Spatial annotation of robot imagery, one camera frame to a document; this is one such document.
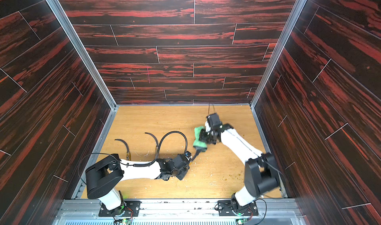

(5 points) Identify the middle sickle plain wooden handle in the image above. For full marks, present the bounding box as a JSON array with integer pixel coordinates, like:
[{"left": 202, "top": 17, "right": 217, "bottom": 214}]
[{"left": 145, "top": 132, "right": 159, "bottom": 154}]

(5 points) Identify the sickle with yellow label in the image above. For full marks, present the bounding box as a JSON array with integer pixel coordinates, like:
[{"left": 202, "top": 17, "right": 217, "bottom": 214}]
[{"left": 190, "top": 150, "right": 201, "bottom": 163}]

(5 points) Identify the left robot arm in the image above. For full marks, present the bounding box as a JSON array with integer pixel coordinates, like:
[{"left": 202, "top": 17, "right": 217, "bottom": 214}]
[{"left": 85, "top": 151, "right": 191, "bottom": 211}]

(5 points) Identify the left black corrugated cable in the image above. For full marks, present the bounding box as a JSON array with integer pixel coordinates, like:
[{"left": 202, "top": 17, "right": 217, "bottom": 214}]
[{"left": 127, "top": 130, "right": 189, "bottom": 168}]

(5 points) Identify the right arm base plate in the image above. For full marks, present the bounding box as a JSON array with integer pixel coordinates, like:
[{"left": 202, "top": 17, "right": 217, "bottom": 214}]
[{"left": 214, "top": 199, "right": 259, "bottom": 217}]

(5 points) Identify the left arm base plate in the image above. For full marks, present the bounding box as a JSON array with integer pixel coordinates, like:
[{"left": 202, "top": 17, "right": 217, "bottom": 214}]
[{"left": 98, "top": 200, "right": 141, "bottom": 218}]

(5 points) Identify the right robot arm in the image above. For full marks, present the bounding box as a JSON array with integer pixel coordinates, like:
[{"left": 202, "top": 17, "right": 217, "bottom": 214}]
[{"left": 193, "top": 113, "right": 280, "bottom": 216}]

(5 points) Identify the green microfibre rag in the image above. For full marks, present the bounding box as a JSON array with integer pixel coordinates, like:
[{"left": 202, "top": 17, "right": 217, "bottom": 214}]
[{"left": 193, "top": 126, "right": 207, "bottom": 152}]

